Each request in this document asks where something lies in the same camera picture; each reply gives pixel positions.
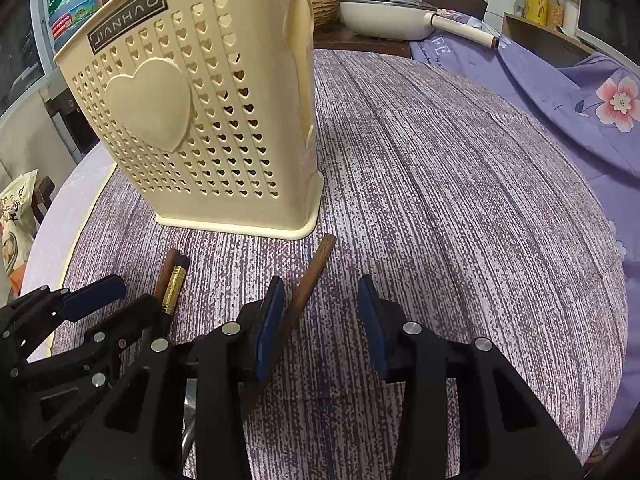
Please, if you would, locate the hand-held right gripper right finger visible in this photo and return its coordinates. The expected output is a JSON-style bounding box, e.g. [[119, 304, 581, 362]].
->
[[357, 275, 584, 480]]

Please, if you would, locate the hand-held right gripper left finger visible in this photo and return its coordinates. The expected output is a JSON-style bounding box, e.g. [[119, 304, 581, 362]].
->
[[60, 276, 286, 480]]

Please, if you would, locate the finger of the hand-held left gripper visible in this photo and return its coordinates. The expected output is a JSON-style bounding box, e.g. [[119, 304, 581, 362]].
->
[[12, 294, 162, 428], [0, 274, 127, 323]]

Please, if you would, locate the black gold-banded chopstick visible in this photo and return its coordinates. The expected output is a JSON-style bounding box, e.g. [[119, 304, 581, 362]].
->
[[158, 254, 191, 337]]

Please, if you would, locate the brown wooden chopstick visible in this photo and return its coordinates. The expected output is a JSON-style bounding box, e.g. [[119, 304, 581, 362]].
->
[[140, 247, 181, 352], [242, 233, 337, 409]]

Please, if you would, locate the cream perforated utensil holder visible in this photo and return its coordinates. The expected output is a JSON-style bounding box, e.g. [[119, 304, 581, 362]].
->
[[53, 0, 325, 240]]

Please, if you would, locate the yellow orange snack bag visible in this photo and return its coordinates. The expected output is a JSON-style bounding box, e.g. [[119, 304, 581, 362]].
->
[[0, 169, 40, 292]]

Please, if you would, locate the dark wooden chair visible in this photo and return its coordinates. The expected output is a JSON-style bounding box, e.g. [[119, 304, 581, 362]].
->
[[32, 175, 56, 227]]

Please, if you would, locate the purple and white tablecloth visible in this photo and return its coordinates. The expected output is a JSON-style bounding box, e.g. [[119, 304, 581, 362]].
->
[[20, 48, 629, 480]]

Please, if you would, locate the grey water dispenser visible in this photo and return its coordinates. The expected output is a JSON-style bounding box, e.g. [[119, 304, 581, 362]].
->
[[47, 85, 102, 162]]

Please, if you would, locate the dark wooden vanity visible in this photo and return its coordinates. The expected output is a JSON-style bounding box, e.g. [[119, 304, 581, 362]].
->
[[312, 25, 412, 59]]

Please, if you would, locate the purple floral cloth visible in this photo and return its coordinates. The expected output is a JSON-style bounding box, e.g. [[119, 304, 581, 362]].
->
[[409, 7, 640, 467]]

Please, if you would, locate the white pan with glass lid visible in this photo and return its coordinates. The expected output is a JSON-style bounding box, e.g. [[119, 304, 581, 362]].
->
[[338, 0, 501, 50]]

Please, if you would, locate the woven pattern wash basin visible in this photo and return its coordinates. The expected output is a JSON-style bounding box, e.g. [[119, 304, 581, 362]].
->
[[312, 0, 342, 29]]

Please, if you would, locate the wooden rack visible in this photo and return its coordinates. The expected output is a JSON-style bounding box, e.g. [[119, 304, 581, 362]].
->
[[502, 12, 599, 69]]

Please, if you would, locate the glass jar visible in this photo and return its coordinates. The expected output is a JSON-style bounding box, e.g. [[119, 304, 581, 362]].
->
[[547, 0, 574, 29]]

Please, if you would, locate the white microwave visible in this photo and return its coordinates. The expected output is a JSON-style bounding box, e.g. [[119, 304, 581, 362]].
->
[[574, 0, 627, 54]]

